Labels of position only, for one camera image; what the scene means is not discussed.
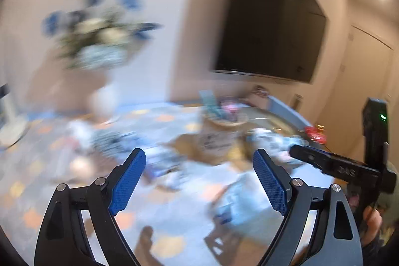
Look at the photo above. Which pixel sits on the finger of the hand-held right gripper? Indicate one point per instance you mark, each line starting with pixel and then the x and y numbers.
pixel 308 155

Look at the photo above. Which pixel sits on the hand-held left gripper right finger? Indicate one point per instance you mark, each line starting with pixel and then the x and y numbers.
pixel 271 182

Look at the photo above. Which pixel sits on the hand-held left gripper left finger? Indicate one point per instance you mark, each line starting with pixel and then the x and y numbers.
pixel 127 178

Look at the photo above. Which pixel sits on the person's right hand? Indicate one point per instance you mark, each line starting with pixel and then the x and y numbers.
pixel 372 225

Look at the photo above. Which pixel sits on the small red object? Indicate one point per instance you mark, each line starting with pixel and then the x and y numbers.
pixel 316 133

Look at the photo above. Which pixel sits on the blue floral tissue pack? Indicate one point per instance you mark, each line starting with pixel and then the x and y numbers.
pixel 230 203

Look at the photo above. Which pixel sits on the beige door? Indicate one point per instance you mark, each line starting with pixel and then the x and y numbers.
pixel 361 82

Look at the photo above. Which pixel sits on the bamboo pen holder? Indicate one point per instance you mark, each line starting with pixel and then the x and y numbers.
pixel 218 141

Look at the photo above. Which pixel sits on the fan pattern tablecloth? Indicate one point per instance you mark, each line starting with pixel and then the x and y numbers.
pixel 187 222

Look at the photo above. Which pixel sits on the white ribbed vase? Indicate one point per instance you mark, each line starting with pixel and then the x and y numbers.
pixel 104 100

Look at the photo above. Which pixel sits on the black television screen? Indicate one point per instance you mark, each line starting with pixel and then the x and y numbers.
pixel 268 19

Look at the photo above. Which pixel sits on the blue white artificial flowers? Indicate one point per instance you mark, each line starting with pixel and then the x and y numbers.
pixel 93 32

